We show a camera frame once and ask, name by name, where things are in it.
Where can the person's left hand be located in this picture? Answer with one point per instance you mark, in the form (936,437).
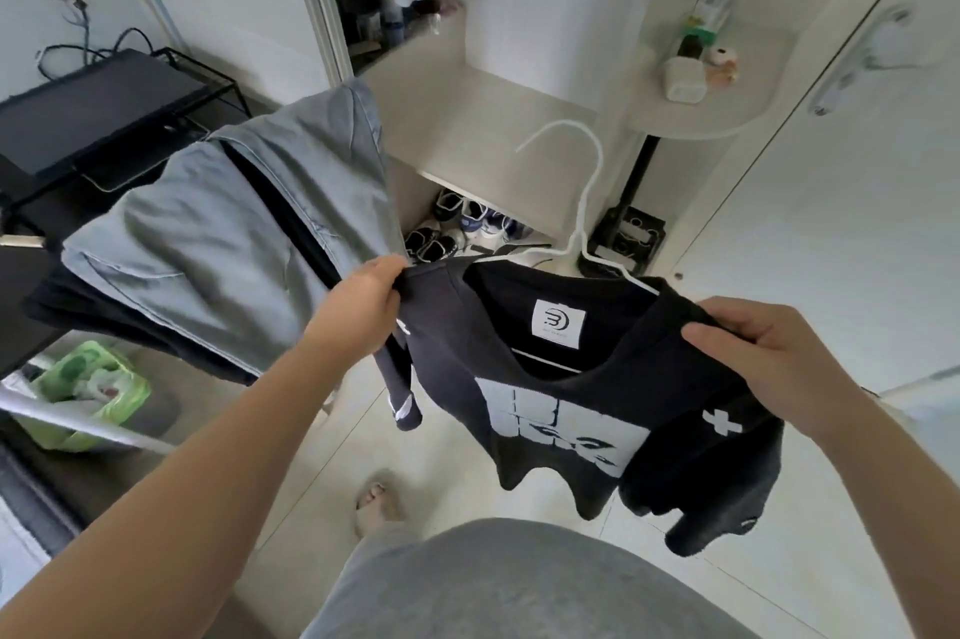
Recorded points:
(358,316)

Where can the person's right hand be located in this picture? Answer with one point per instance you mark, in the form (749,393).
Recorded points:
(780,361)

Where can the person's left thumb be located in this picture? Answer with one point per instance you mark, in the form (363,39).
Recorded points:
(381,272)

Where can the person's right thumb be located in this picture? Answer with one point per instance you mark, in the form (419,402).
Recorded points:
(720,340)

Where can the black printed t-shirt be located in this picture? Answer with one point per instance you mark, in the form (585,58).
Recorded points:
(585,391)

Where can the person's left forearm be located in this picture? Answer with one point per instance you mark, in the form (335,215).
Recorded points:
(187,488)

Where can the person's right forearm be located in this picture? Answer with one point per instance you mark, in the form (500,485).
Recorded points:
(896,488)

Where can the black sneaker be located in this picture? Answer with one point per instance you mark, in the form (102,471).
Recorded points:
(418,239)
(442,245)

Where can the dark sneaker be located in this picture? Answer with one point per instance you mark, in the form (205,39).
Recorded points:
(448,202)

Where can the white and blue sneaker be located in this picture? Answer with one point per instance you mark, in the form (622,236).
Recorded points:
(474,211)
(496,226)

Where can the black floor stand base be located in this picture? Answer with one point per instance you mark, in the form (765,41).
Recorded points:
(628,232)

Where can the grey-blue jacket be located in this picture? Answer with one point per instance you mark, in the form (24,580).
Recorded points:
(240,226)

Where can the black shelf pole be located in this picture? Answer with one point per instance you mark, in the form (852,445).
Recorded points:
(637,173)

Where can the beige wardrobe shelf unit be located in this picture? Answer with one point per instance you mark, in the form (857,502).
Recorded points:
(465,106)

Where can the white clothes hanger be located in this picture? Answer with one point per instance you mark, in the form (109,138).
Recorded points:
(577,211)

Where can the white door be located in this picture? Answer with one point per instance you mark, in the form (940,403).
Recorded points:
(847,158)

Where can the person's foot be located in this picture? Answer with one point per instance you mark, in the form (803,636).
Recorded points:
(373,505)

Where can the rounded corner shelf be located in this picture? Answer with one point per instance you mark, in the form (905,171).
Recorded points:
(712,87)

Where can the white jar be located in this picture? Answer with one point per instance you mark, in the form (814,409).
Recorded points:
(685,85)

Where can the black garment under jacket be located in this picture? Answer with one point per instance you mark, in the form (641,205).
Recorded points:
(112,320)

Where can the small figurine toy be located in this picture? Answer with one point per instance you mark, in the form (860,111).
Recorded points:
(723,63)

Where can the small dark bottle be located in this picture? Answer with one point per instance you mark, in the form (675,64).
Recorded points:
(688,44)

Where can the green tissue pack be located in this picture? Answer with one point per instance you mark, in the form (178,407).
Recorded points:
(94,376)

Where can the person's grey shorts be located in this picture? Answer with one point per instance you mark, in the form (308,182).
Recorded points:
(525,578)

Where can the black monitor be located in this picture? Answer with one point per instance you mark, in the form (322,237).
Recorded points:
(90,110)

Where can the black desk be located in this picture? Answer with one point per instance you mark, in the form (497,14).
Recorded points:
(22,271)

